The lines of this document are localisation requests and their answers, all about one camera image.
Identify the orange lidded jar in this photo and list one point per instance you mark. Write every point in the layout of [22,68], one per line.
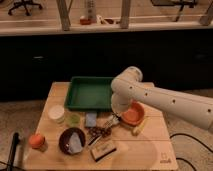
[37,141]

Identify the wooden block brush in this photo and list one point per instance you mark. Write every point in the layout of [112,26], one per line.
[103,149]

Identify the black pole stand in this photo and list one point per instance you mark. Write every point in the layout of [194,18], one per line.
[11,158]

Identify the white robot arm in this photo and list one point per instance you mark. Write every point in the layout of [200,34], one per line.
[128,87]

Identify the white cloth in bowl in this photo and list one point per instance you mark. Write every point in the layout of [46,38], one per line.
[74,144]

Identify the blue sponge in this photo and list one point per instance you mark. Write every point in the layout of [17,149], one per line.
[90,119]

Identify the dark brown bowl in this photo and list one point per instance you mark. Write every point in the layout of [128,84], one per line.
[65,136]

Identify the red object on shelf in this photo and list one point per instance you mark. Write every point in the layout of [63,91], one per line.
[84,21]

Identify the black office chair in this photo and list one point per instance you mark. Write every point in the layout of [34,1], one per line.
[25,4]

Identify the orange bowl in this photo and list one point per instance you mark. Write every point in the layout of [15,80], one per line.
[134,115]

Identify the green plastic tray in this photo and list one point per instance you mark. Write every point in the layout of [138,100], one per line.
[87,93]

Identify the brown grape bunch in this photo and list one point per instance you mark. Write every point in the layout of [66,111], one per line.
[99,131]

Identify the silver metal fork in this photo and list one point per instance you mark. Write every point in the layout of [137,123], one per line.
[112,120]

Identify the black handled utensil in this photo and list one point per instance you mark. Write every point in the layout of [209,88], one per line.
[93,140]

